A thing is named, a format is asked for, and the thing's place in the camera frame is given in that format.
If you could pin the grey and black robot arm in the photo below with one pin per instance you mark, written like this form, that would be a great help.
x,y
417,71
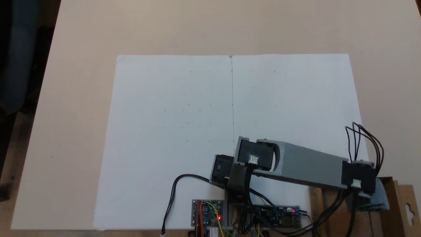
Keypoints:
x,y
309,164

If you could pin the brown cardboard box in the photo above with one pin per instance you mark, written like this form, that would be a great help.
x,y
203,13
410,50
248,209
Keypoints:
x,y
394,210

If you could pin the blue circuit board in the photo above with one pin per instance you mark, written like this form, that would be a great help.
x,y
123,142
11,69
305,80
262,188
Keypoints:
x,y
279,215

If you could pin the white paper sheet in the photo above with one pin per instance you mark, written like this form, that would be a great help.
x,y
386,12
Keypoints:
x,y
296,108
158,131

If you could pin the white plug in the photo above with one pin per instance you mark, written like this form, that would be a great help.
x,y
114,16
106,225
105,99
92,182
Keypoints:
x,y
214,232

